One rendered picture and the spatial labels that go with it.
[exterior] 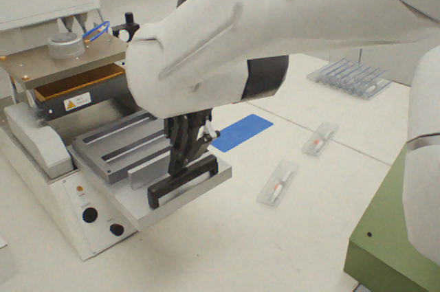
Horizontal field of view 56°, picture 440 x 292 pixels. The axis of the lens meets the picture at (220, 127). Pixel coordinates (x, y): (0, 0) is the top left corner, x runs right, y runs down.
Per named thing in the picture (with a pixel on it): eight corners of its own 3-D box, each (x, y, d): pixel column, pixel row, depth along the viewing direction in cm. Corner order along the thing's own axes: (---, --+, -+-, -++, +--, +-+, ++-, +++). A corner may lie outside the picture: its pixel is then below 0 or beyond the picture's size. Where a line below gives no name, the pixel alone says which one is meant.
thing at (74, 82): (22, 88, 104) (10, 52, 98) (102, 63, 116) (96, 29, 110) (49, 114, 92) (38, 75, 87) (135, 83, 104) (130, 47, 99)
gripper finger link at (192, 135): (203, 102, 66) (208, 108, 65) (192, 147, 74) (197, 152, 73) (182, 110, 64) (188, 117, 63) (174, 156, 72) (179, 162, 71)
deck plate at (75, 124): (-17, 106, 116) (-18, 104, 116) (97, 69, 135) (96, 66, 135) (48, 185, 87) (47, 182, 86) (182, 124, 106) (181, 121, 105)
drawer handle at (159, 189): (148, 204, 74) (145, 187, 72) (212, 168, 82) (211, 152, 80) (154, 209, 73) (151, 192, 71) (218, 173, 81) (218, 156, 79)
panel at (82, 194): (91, 256, 92) (59, 180, 88) (198, 194, 108) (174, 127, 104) (95, 258, 90) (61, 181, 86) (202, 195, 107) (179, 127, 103)
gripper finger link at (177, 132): (179, 107, 64) (173, 101, 64) (169, 151, 72) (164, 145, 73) (199, 98, 66) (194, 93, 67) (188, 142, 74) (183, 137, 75)
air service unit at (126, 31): (103, 67, 124) (94, 18, 116) (145, 54, 132) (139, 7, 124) (112, 73, 121) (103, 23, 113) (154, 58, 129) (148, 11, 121)
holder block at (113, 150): (72, 148, 89) (69, 138, 88) (150, 115, 100) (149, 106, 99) (110, 185, 79) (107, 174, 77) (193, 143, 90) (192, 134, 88)
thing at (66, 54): (-1, 84, 106) (-17, 34, 99) (108, 51, 123) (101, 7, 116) (35, 119, 90) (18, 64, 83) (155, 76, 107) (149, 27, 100)
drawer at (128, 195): (68, 161, 92) (60, 131, 88) (152, 124, 104) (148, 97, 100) (139, 235, 73) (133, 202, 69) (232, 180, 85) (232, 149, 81)
